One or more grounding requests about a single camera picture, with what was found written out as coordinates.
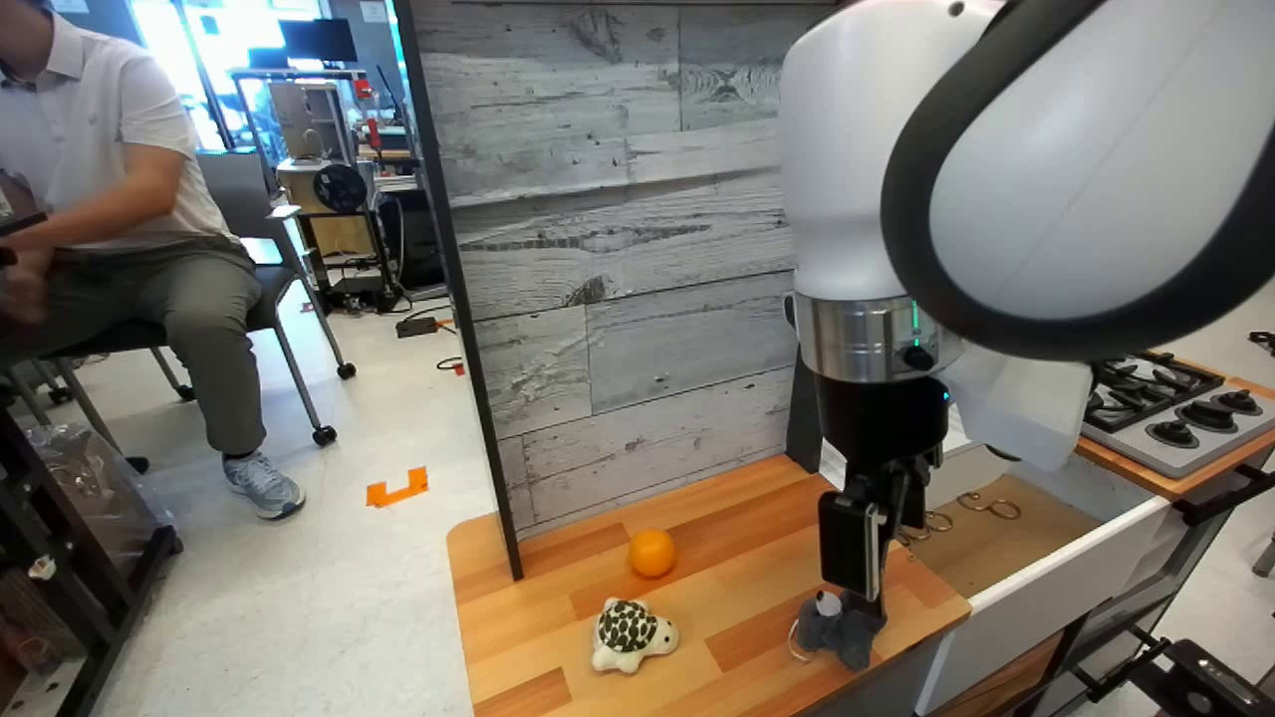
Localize gray stone-look backdrop panel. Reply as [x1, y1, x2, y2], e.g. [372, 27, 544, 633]
[395, 0, 852, 580]

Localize black metal stand frame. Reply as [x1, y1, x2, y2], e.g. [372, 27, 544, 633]
[1019, 461, 1275, 717]

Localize wooden kitchen counter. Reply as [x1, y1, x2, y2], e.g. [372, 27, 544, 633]
[441, 428, 1275, 717]

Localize gray toy stove black burners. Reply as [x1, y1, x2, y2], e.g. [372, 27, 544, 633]
[1076, 349, 1275, 481]

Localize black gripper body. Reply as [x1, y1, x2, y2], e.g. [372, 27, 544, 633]
[811, 373, 954, 505]

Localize orange floor marker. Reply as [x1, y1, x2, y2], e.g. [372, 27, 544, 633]
[364, 461, 435, 512]

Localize background metal shelf rack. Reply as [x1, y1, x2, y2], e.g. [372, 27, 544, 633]
[233, 55, 431, 314]

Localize orange fruit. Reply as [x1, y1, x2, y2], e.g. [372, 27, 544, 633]
[626, 524, 683, 580]

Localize black equipment cart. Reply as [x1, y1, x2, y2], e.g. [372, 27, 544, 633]
[0, 395, 189, 717]

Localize seated person white shirt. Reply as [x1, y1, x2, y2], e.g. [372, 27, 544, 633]
[0, 0, 310, 524]

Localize spotted turtle toy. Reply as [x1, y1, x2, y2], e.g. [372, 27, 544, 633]
[587, 592, 683, 678]

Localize small gray plush teddy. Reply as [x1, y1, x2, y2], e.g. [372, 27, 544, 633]
[791, 588, 894, 671]

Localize gray office chair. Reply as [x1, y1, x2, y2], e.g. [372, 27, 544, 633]
[26, 152, 360, 448]

